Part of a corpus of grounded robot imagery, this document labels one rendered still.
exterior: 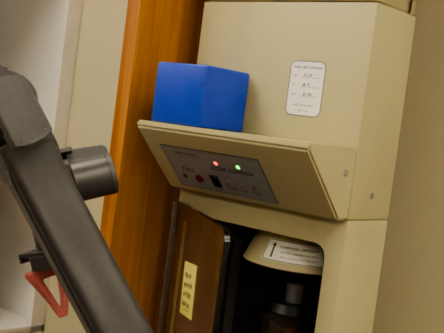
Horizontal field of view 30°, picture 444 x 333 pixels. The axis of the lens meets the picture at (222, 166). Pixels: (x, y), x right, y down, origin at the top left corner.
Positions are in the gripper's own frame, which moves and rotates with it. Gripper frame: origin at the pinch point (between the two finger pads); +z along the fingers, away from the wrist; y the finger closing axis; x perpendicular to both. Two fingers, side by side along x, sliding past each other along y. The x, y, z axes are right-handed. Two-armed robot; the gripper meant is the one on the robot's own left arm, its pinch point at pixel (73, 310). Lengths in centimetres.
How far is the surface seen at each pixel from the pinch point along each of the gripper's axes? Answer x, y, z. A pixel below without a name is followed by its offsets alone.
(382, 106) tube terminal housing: -33, -36, -18
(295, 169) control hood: -17.5, -29.3, -12.6
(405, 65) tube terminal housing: -39, -38, -23
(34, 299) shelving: -62, 91, 14
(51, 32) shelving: -81, 82, -55
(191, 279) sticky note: -12.8, -11.3, 0.0
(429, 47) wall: -74, -26, -26
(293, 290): -30.8, -15.2, 7.2
